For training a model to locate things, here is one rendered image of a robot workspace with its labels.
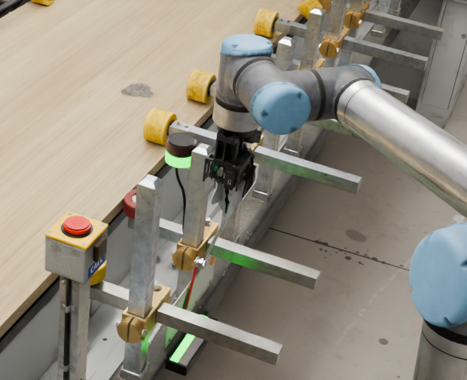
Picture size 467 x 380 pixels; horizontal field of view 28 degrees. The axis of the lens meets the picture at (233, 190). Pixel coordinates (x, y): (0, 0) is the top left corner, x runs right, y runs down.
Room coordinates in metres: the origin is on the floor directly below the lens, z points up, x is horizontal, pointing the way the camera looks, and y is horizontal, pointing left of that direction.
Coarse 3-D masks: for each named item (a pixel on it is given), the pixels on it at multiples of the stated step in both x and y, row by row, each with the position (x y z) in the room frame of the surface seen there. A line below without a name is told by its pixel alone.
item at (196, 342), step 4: (196, 340) 1.50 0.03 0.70; (200, 340) 1.50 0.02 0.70; (192, 344) 1.49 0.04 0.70; (196, 344) 1.49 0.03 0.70; (200, 344) 1.49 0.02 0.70; (188, 348) 1.47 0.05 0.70; (192, 348) 1.47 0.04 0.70; (196, 348) 1.47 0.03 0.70; (188, 352) 1.46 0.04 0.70; (192, 352) 1.46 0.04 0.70; (184, 356) 1.45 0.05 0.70; (188, 356) 1.45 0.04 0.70; (192, 356) 1.45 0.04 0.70; (180, 360) 1.43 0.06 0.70; (184, 360) 1.43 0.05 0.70; (188, 360) 1.43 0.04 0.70; (184, 364) 1.42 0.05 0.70
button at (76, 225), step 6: (72, 216) 1.14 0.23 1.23; (78, 216) 1.14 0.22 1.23; (66, 222) 1.13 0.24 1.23; (72, 222) 1.13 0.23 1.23; (78, 222) 1.13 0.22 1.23; (84, 222) 1.13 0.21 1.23; (66, 228) 1.11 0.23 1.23; (72, 228) 1.11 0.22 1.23; (78, 228) 1.12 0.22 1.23; (84, 228) 1.12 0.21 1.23; (78, 234) 1.11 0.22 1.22
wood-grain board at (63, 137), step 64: (64, 0) 2.72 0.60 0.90; (128, 0) 2.79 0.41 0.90; (192, 0) 2.87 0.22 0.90; (256, 0) 2.95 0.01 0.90; (0, 64) 2.24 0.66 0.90; (64, 64) 2.29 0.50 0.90; (128, 64) 2.35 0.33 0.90; (192, 64) 2.40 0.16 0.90; (0, 128) 1.91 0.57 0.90; (64, 128) 1.95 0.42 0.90; (128, 128) 2.00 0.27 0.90; (0, 192) 1.65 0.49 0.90; (64, 192) 1.69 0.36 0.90; (0, 256) 1.44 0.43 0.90; (0, 320) 1.26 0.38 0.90
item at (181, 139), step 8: (176, 136) 1.64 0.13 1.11; (184, 136) 1.64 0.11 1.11; (192, 136) 1.65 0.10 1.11; (176, 144) 1.61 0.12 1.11; (184, 144) 1.61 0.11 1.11; (192, 144) 1.62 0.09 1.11; (176, 168) 1.63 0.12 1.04; (176, 176) 1.63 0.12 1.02; (184, 192) 1.62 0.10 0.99; (184, 200) 1.62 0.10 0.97; (184, 208) 1.62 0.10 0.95; (184, 216) 1.62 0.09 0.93
